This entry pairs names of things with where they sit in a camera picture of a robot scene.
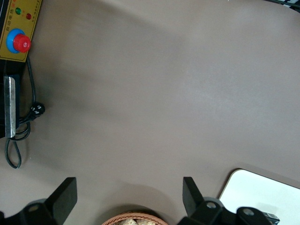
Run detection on black floor cables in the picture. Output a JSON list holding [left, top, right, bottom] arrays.
[[264, 0, 300, 13]]

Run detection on round brown wicker basket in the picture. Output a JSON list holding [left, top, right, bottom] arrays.
[[101, 211, 168, 225]]

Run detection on yellow black control box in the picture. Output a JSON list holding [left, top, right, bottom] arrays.
[[0, 0, 43, 139]]

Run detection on cream plastic tray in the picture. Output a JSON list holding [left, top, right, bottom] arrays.
[[217, 168, 300, 225]]

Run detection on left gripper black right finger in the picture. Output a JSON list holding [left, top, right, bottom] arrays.
[[177, 176, 270, 225]]

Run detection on black power cable with plug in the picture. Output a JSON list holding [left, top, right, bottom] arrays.
[[4, 57, 46, 169]]

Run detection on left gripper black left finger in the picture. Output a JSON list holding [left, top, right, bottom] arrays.
[[0, 177, 78, 225]]

